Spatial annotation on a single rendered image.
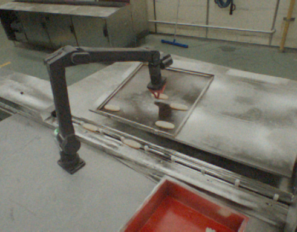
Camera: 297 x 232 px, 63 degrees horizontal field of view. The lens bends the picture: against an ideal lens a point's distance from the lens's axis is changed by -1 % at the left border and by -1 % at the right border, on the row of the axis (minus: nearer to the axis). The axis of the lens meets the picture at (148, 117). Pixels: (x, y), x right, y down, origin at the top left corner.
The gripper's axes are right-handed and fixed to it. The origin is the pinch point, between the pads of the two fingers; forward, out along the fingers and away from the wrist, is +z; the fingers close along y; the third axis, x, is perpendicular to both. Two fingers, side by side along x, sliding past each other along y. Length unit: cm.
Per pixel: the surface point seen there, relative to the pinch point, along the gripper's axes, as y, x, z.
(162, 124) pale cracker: -15.8, -10.2, 3.1
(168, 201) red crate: -49, -31, 6
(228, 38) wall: 324, 59, 141
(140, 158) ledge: -37.3, -10.4, 4.1
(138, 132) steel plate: -19.0, 3.6, 11.4
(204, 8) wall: 332, 107, 93
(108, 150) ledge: -39.0, 6.6, 4.8
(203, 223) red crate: -51, -46, 6
